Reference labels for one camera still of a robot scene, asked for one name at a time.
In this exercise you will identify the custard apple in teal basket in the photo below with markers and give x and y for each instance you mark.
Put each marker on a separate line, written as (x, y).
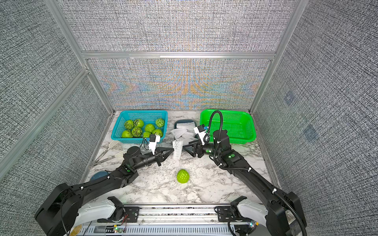
(129, 124)

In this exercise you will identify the teal plastic basket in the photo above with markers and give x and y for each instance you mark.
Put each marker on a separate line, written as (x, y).
(148, 116)

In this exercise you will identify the green custard apple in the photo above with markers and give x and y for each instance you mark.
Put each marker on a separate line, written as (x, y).
(183, 176)

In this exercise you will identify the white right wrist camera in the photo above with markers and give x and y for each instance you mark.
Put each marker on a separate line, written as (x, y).
(200, 132)

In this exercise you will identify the blue bowl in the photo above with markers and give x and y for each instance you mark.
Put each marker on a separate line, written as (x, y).
(98, 175)

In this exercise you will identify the white foam net sleeve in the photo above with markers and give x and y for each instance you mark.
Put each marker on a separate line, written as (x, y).
(177, 145)

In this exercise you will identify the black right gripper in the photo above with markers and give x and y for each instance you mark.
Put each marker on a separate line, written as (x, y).
(197, 147)

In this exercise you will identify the grey-blue plastic tub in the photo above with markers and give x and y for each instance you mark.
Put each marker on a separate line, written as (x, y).
(184, 129)

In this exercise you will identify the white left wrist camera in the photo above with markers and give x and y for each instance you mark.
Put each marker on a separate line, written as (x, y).
(154, 139)

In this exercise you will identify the white foam net pile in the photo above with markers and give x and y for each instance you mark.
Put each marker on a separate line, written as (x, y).
(184, 132)

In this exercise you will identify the bright green plastic basket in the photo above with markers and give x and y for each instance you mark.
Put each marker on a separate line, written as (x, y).
(239, 125)

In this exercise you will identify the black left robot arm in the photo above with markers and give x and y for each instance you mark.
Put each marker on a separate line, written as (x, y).
(58, 212)

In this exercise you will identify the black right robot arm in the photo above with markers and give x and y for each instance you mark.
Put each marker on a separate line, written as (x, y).
(281, 213)

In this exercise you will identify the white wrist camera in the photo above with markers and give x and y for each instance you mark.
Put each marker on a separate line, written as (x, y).
(154, 139)
(200, 132)

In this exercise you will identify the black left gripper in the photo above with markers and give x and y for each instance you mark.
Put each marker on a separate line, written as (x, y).
(159, 157)

